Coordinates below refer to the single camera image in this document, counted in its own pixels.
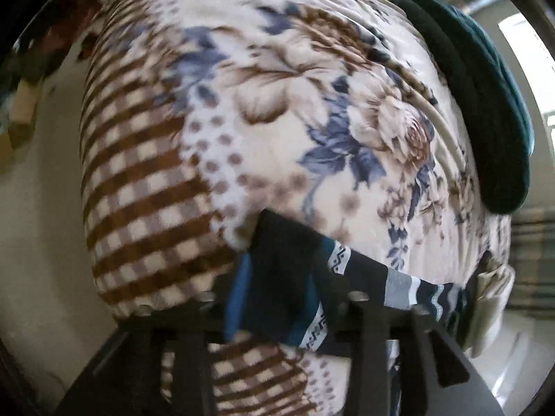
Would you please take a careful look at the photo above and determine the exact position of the striped navy grey sweater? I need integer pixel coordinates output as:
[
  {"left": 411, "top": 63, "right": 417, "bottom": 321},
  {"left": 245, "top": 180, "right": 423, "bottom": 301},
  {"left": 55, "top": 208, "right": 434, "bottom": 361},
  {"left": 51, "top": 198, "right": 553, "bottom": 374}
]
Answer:
[{"left": 224, "top": 210, "right": 469, "bottom": 358}]

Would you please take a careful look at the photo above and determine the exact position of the bright bedroom window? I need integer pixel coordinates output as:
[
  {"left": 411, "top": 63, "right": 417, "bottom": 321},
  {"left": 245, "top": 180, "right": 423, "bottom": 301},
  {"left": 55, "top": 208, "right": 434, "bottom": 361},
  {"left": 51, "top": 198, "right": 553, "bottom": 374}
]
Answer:
[{"left": 498, "top": 13, "right": 555, "bottom": 150}]

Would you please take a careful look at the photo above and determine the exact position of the grey green curtain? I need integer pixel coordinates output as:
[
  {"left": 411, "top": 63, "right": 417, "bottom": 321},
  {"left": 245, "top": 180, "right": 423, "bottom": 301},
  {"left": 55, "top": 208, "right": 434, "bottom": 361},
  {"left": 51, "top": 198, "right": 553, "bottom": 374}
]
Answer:
[{"left": 508, "top": 207, "right": 555, "bottom": 320}]

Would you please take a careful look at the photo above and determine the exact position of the teal folded blanket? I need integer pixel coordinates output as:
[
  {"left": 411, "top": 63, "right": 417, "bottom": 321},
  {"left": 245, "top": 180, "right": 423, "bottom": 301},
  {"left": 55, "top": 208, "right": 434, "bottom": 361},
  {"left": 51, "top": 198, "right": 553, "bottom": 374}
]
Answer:
[{"left": 394, "top": 0, "right": 535, "bottom": 214}]

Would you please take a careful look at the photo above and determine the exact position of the floral beige bed blanket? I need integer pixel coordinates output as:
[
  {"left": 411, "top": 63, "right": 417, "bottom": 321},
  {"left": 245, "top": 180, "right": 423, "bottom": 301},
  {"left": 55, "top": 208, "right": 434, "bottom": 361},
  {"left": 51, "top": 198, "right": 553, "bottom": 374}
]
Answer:
[{"left": 79, "top": 0, "right": 514, "bottom": 415}]

